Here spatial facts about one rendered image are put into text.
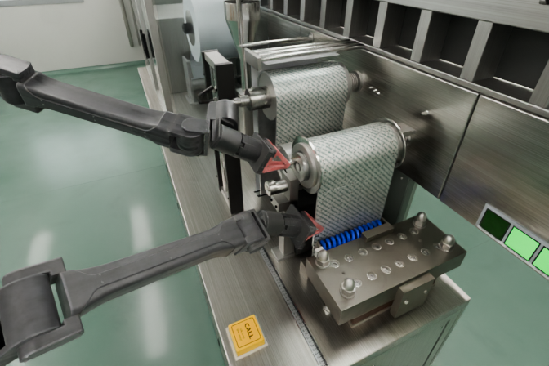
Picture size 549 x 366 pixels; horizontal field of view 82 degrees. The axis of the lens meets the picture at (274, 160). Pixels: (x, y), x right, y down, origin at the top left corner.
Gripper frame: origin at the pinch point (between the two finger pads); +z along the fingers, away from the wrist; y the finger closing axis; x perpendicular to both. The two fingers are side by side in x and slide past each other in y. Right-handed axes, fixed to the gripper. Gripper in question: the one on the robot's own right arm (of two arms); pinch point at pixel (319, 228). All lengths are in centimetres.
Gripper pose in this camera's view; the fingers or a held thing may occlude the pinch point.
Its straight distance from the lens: 87.4
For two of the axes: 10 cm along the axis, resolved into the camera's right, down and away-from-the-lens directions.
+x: 4.5, -8.3, -3.2
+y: 4.2, 5.1, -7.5
